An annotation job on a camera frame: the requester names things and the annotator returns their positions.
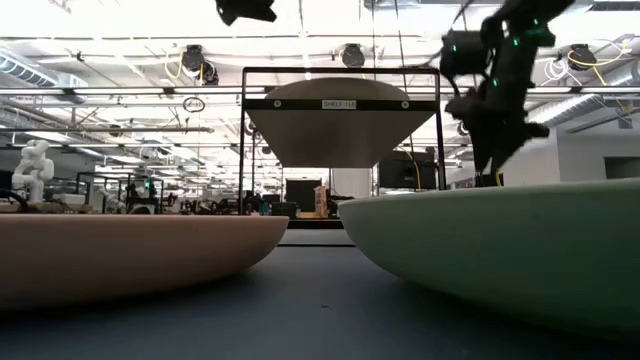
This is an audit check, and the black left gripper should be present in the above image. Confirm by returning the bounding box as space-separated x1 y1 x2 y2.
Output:
214 0 278 27

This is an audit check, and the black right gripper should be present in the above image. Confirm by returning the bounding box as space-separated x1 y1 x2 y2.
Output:
444 82 551 188

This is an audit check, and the mint green plate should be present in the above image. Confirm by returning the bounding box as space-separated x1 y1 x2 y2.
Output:
337 178 640 341

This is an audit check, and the salmon pink plate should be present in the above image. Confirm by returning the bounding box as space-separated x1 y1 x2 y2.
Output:
0 213 290 314
263 76 410 101

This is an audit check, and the large black monitor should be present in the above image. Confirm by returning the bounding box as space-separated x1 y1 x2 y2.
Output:
378 149 439 190

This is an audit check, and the small black monitor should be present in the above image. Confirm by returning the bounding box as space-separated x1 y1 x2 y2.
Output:
285 178 322 211

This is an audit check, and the black robot workstation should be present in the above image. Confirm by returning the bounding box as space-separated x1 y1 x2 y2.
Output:
74 171 166 215

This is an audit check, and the blue table mat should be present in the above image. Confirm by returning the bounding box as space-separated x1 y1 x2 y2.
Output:
0 228 640 360

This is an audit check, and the black ceiling cable reel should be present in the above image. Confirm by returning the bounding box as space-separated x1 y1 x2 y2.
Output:
341 43 366 69
180 43 206 71
567 43 596 71

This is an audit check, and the silver ventilation duct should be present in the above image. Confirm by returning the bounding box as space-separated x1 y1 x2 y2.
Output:
0 47 89 104
529 92 640 126

